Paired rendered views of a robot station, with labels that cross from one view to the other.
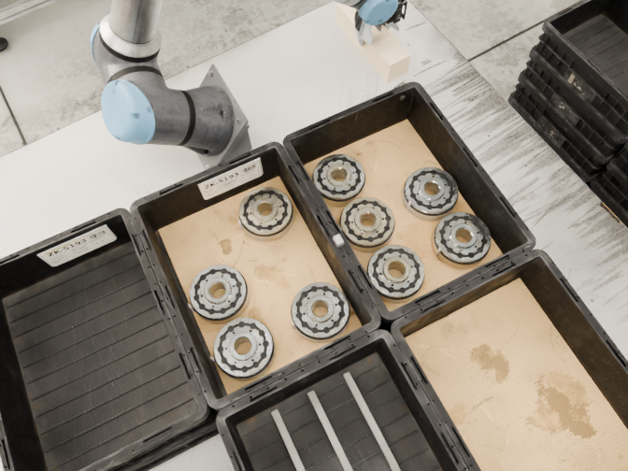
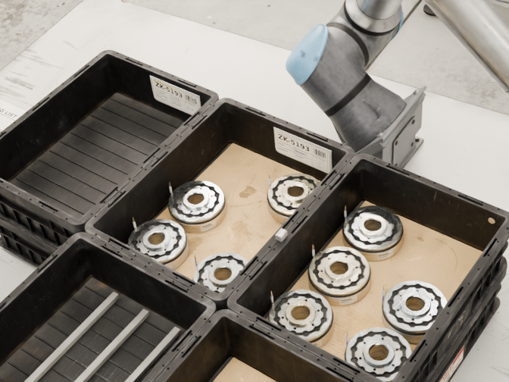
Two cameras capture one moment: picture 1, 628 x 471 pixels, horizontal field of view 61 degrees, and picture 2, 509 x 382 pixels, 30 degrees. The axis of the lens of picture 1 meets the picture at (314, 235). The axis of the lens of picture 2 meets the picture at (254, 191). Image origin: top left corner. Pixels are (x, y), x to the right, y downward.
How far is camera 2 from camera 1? 1.00 m
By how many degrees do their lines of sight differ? 39
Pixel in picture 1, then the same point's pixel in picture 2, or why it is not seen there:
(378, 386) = not seen: hidden behind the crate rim
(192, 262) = (217, 179)
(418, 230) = (367, 324)
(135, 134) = (292, 67)
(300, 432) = (108, 323)
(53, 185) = (248, 81)
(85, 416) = (52, 185)
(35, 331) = (101, 123)
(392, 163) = (432, 270)
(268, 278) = (235, 235)
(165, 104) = (335, 68)
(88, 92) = not seen: hidden behind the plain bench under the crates
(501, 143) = not seen: outside the picture
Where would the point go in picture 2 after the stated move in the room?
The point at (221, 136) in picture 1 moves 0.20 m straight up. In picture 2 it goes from (357, 136) to (357, 53)
